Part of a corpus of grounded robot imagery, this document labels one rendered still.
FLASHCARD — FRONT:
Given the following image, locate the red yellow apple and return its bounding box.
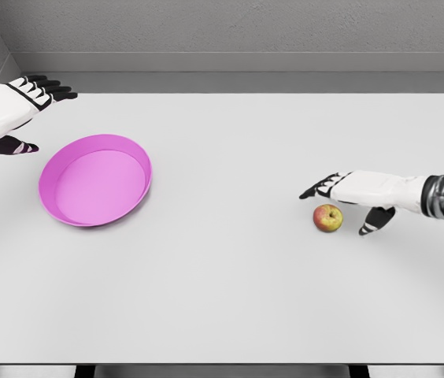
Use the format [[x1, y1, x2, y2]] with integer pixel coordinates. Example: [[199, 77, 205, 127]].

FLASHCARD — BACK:
[[313, 203, 344, 233]]

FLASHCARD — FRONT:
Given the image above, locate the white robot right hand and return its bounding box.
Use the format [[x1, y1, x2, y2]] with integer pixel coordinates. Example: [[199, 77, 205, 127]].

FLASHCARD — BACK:
[[298, 169, 408, 237]]

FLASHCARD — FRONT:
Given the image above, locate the pink round plate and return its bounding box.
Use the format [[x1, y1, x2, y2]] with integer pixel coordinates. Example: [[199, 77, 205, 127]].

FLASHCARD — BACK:
[[38, 134, 154, 228]]

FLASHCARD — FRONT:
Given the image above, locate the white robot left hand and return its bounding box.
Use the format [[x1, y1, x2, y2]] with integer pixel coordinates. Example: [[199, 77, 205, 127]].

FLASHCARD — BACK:
[[0, 75, 79, 156]]

